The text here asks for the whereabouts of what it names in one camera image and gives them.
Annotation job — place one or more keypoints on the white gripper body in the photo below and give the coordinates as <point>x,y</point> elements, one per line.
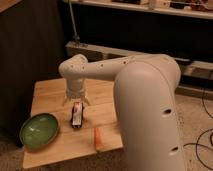
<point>75,89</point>

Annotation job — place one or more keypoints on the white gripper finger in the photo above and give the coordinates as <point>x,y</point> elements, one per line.
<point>86,100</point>
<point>65,101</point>

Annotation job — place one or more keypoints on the orange carrot piece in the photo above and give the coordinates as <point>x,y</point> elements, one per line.
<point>97,139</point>

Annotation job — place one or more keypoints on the wooden shelf beam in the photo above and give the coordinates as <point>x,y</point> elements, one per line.
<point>197,69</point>

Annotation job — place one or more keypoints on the green ceramic bowl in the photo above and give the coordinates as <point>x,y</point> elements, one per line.
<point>39,130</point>

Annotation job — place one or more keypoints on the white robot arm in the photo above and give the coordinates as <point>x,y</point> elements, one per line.
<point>144,100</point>

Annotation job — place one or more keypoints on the metal lamp pole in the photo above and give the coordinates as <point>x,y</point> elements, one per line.
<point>76,37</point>

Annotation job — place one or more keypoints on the black handle on shelf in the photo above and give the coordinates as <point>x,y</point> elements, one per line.
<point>183,61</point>

